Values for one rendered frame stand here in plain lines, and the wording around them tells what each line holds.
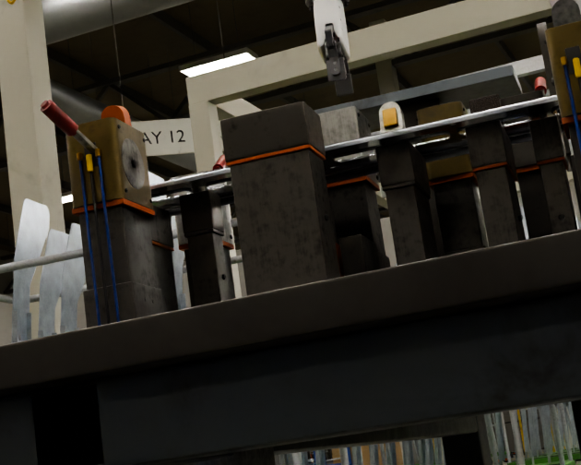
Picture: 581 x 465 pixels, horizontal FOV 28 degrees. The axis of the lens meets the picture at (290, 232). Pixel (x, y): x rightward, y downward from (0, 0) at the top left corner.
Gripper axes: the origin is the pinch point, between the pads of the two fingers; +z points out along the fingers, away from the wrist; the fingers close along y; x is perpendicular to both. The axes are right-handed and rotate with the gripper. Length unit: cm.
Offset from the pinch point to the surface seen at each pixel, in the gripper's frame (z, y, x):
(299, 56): -220, -580, -87
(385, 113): 13.7, 21.4, 8.6
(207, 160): -161, -594, -166
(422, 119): 16.3, 23.2, 14.3
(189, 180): 24, 40, -20
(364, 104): 7.0, 7.0, 4.2
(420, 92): 7.1, 8.0, 14.0
